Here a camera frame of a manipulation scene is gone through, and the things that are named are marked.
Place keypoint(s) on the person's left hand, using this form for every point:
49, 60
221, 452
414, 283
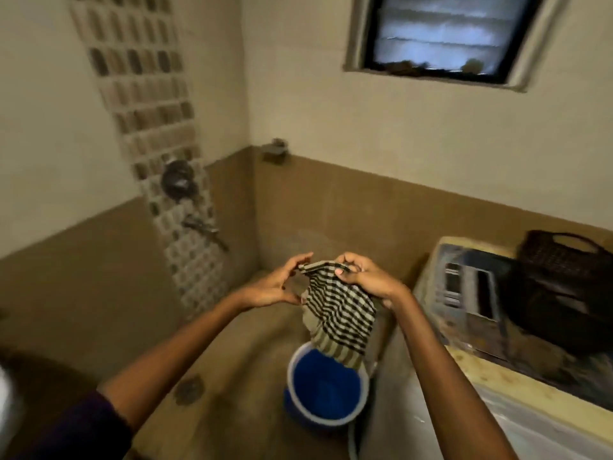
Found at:
273, 286

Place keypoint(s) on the person's right hand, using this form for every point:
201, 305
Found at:
369, 278

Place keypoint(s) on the person's right thumb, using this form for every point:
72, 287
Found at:
345, 275

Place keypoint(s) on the person's left thumb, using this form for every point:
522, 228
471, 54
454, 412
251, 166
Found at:
301, 258

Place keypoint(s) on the black and white checkered cloth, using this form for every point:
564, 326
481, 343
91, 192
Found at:
337, 316

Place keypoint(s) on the person's right forearm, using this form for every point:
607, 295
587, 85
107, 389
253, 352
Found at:
443, 378

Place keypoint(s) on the person's left forearm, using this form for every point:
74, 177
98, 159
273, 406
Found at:
191, 356

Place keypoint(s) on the metal corner soap holder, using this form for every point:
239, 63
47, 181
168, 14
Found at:
274, 148

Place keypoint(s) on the blue plastic bucket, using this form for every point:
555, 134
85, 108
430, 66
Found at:
325, 388

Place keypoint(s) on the round metal shower mixer valve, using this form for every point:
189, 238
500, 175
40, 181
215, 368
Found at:
178, 179

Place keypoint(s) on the white washing machine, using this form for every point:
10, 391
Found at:
498, 359

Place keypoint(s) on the round floor drain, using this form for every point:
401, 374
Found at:
187, 390

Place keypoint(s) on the dark woven basket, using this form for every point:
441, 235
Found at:
560, 292

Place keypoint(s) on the dark purple sleeve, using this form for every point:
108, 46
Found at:
72, 433

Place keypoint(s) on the metal wall tap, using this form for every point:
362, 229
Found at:
203, 230

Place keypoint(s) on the window with dark frame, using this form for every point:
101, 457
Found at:
445, 35

